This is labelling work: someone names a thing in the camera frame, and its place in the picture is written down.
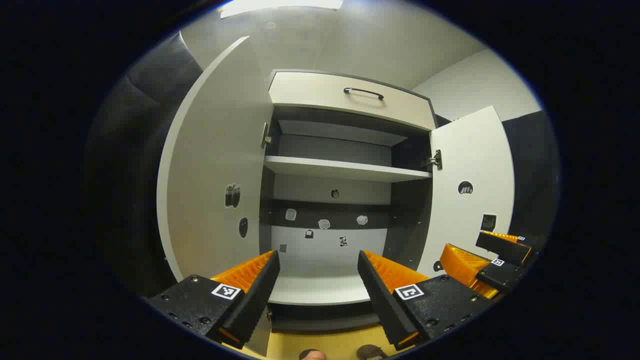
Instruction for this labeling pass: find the black backdrop cloth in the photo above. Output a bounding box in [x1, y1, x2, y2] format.
[85, 30, 560, 301]

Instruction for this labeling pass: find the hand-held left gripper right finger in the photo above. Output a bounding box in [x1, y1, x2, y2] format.
[357, 249, 495, 351]

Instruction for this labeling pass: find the ceiling light panel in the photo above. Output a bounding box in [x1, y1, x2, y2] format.
[220, 0, 345, 20]

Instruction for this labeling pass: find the beige cabinet drawer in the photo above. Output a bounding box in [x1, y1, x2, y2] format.
[268, 71, 437, 132]

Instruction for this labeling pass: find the black drawer handle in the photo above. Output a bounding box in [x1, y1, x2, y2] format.
[343, 87, 385, 101]

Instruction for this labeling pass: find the white cabinet shelf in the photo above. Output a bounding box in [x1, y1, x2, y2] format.
[264, 155, 433, 183]

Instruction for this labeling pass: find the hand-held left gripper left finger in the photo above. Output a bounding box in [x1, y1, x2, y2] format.
[144, 249, 281, 350]

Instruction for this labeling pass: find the white cabinet door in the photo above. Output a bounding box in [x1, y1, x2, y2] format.
[417, 105, 516, 278]
[156, 36, 275, 358]

